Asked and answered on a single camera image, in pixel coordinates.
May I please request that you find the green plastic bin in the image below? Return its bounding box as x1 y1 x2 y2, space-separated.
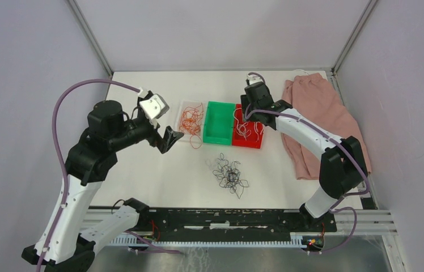
202 101 236 146

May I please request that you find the cable bundle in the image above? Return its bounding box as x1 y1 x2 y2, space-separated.
204 152 251 199

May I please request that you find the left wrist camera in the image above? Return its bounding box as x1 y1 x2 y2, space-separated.
138 88 169 129

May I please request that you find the red plastic bin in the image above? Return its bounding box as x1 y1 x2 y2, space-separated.
232 104 264 149

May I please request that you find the clear plastic bin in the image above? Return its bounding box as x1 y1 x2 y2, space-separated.
175 100 207 149

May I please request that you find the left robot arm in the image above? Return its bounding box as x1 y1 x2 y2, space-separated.
22 95 182 271

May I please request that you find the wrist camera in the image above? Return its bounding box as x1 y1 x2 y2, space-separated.
138 88 169 129
245 72 265 88

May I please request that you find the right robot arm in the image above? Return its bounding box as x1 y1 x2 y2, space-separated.
240 81 368 231

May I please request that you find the orange cable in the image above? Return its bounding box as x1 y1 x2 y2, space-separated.
179 103 205 150

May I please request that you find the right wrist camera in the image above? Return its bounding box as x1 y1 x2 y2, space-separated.
245 72 265 88

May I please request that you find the pink cloth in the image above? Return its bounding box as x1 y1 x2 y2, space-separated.
281 73 372 180

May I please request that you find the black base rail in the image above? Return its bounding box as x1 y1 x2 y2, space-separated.
130 207 337 242

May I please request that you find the white toothed cable duct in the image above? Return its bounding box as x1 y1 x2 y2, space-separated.
109 234 307 249

